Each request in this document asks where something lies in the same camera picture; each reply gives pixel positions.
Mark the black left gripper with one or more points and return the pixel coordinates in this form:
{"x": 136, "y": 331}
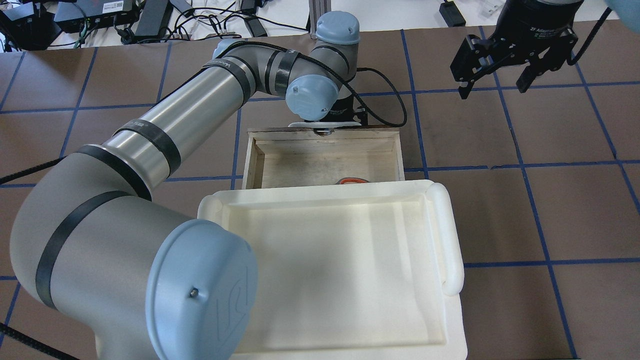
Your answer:
{"x": 341, "y": 106}

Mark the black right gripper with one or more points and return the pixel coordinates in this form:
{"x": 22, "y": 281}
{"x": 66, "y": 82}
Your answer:
{"x": 532, "y": 22}

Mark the red grey scissors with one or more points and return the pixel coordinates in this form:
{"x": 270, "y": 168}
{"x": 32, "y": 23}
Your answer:
{"x": 351, "y": 180}

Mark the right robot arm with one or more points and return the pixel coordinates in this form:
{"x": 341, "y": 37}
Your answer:
{"x": 627, "y": 11}

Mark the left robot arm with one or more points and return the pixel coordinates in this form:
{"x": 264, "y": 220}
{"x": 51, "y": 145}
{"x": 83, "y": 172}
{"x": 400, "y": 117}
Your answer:
{"x": 150, "y": 282}

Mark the wooden drawer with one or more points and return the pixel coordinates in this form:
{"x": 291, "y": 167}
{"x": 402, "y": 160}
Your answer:
{"x": 297, "y": 157}

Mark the black power adapter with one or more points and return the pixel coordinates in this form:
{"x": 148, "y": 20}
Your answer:
{"x": 451, "y": 14}

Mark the black power brick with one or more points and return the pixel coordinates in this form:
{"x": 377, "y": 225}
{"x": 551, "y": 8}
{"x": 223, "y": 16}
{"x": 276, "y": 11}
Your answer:
{"x": 153, "y": 20}

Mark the white drawer handle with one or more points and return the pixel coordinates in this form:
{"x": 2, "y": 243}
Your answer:
{"x": 323, "y": 128}

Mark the aluminium frame post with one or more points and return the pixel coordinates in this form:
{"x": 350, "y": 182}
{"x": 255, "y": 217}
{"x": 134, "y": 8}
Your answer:
{"x": 317, "y": 8}

